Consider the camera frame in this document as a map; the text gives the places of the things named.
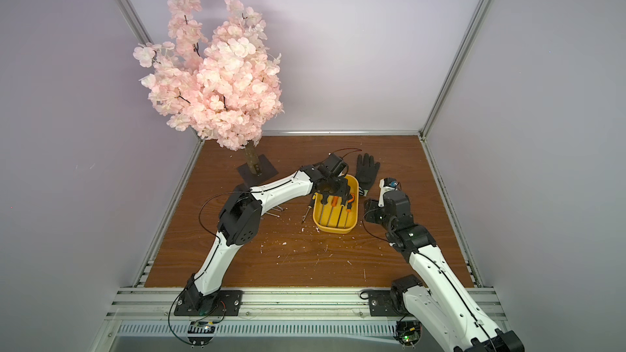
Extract large green black screwdriver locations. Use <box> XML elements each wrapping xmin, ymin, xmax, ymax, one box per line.
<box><xmin>317</xmin><ymin>193</ymin><xmax>329</xmax><ymax>226</ymax></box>

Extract yellow black striped screwdriver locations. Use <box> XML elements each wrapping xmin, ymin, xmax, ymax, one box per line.
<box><xmin>337</xmin><ymin>198</ymin><xmax>347</xmax><ymax>229</ymax></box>

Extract small orange screwdriver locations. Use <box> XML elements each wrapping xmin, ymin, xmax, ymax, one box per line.
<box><xmin>344</xmin><ymin>194</ymin><xmax>355</xmax><ymax>228</ymax></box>

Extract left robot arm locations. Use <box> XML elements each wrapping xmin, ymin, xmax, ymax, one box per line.
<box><xmin>174</xmin><ymin>153</ymin><xmax>350</xmax><ymax>316</ymax></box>

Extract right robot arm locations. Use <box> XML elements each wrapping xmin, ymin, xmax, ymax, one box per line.
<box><xmin>364</xmin><ymin>187</ymin><xmax>525</xmax><ymax>351</ymax></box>

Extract yellow plastic storage box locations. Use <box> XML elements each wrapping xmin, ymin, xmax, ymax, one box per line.
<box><xmin>312</xmin><ymin>174</ymin><xmax>360</xmax><ymax>234</ymax></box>

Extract black work glove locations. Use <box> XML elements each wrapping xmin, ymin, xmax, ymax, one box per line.
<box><xmin>355</xmin><ymin>153</ymin><xmax>381</xmax><ymax>197</ymax></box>

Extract right controller board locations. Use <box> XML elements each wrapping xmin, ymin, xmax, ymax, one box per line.
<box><xmin>394</xmin><ymin>320</ymin><xmax>422</xmax><ymax>348</ymax></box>

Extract controller board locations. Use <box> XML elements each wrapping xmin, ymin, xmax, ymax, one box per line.
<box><xmin>394</xmin><ymin>320</ymin><xmax>422</xmax><ymax>348</ymax></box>
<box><xmin>187</xmin><ymin>320</ymin><xmax>217</xmax><ymax>347</ymax></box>

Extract pink artificial blossom tree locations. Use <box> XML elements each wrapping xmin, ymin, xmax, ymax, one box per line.
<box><xmin>133</xmin><ymin>0</ymin><xmax>283</xmax><ymax>174</ymax></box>

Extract left controller board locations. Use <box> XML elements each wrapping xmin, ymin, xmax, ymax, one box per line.
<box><xmin>187</xmin><ymin>320</ymin><xmax>217</xmax><ymax>347</ymax></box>

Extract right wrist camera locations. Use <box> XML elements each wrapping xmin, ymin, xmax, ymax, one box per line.
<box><xmin>379</xmin><ymin>178</ymin><xmax>399</xmax><ymax>207</ymax></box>

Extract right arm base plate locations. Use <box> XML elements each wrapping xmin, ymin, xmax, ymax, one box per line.
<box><xmin>361</xmin><ymin>289</ymin><xmax>407</xmax><ymax>317</ymax></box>

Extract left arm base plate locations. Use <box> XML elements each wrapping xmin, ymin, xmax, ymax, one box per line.
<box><xmin>174</xmin><ymin>289</ymin><xmax>243</xmax><ymax>317</ymax></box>

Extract aluminium front rail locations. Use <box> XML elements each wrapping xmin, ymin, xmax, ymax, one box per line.
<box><xmin>104</xmin><ymin>287</ymin><xmax>507</xmax><ymax>323</ymax></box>

